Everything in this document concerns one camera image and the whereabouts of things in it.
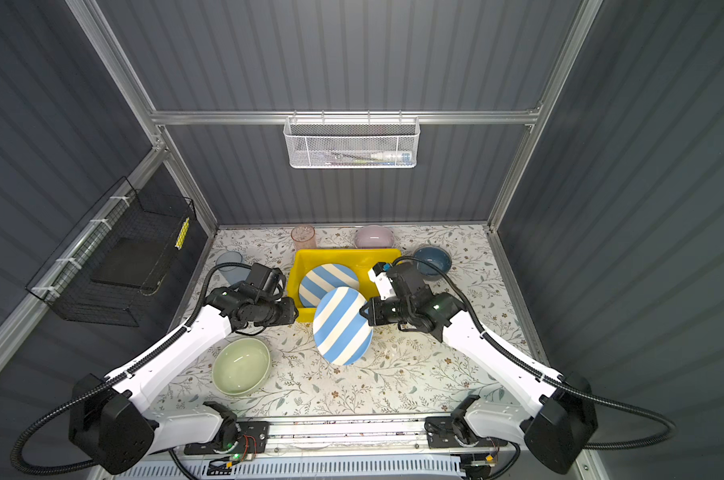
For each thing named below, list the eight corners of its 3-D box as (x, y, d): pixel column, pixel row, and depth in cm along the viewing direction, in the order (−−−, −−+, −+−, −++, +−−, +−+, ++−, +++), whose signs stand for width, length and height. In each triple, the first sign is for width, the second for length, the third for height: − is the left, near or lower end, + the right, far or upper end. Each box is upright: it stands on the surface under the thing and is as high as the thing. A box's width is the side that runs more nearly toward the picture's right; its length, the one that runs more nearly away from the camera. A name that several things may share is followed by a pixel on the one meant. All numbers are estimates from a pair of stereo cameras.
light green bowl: (214, 399, 81) (203, 392, 76) (230, 346, 91) (222, 337, 86) (269, 399, 81) (262, 392, 76) (280, 346, 91) (274, 337, 86)
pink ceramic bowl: (354, 251, 115) (354, 244, 112) (355, 232, 121) (354, 225, 118) (394, 251, 115) (394, 244, 112) (392, 232, 121) (393, 225, 118)
